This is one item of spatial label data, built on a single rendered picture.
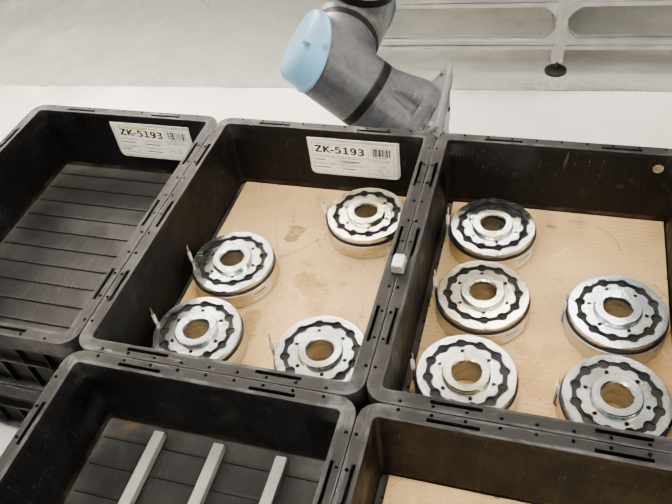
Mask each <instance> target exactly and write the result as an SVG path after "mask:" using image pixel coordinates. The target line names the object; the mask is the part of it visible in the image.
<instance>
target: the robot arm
mask: <svg viewBox="0 0 672 504"><path fill-rule="evenodd" d="M396 5H397V0H322V3H321V6H320V8H319V10H317V9H313V10H311V11H310V12H309V13H308V14H307V15H306V16H305V17H304V19H303V20H302V21H301V23H300V24H299V26H298V28H297V29H296V31H295V33H294V34H293V36H292V39H291V41H290V42H289V44H288V46H287V48H286V50H285V53H284V55H283V58H282V61H281V67H280V70H281V74H282V76H283V77H284V79H285V80H287V81H288V82H289V83H290V84H292V85H293V86H294V87H295V89H296V90H297V91H298V92H300V93H303V94H305V95H306V96H308V97H309V98H310V99H312V100H313V101H314V102H316V103H317V104H319V105H320V106H321V107H323V108H324V109H326V110H327V111H328V112H330V113H331V114H332V115H334V116H335V117H337V118H338V119H339V120H341V121H342V122H344V123H345V124H346V125H348V126H360V127H374V128H389V129H403V130H417V131H423V129H424V128H425V125H426V123H427V122H428V121H429V120H430V119H431V117H432V115H433V113H434V111H435V109H436V107H437V105H438V102H439V99H440V95H441V90H440V88H439V87H437V86H436V85H435V84H433V83H432V82H431V81H429V80H427V79H424V78H421V77H418V76H415V75H412V74H409V73H407V72H404V71H401V70H398V69H396V68H394V67H393V66H391V65H390V64H389V63H387V62H386V61H385V60H384V59H382V58H381V57H380V56H378V55H377V51H378V49H379V46H380V44H381V42H382V40H383V38H384V35H385V33H386V31H387V29H388V28H389V26H390V25H391V23H392V21H393V18H394V16H395V12H396Z"/></svg>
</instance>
